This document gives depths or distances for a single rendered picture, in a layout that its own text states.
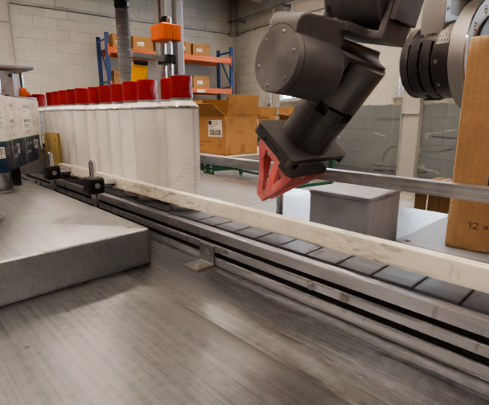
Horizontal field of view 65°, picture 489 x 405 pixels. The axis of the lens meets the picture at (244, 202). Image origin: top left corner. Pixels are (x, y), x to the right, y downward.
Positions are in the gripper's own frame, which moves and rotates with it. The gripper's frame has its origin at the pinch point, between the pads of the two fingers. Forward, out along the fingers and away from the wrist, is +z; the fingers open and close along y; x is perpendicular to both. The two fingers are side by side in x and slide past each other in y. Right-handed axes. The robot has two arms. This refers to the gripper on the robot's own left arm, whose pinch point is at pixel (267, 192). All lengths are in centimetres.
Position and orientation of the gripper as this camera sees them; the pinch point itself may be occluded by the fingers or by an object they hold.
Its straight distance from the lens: 49.6
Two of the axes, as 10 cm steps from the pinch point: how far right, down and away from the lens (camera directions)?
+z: -4.4, 6.6, 6.1
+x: 5.3, 7.4, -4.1
